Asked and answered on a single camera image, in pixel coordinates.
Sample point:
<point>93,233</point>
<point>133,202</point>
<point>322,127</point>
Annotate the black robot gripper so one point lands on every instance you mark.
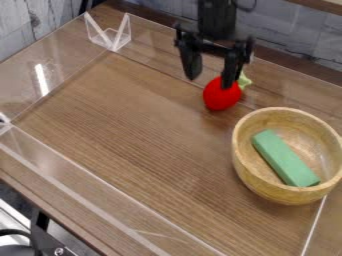
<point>212,35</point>

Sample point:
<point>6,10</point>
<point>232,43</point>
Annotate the green rectangular block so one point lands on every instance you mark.
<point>287,165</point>

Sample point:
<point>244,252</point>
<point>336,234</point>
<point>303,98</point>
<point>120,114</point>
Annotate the red plush strawberry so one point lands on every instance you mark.
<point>219,99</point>

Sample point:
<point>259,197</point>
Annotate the clear acrylic tray enclosure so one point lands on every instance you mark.
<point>109,145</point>

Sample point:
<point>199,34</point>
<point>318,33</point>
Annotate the black table leg frame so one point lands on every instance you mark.
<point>44,243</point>

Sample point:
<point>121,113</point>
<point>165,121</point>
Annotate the light wooden bowl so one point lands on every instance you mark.
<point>311,138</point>

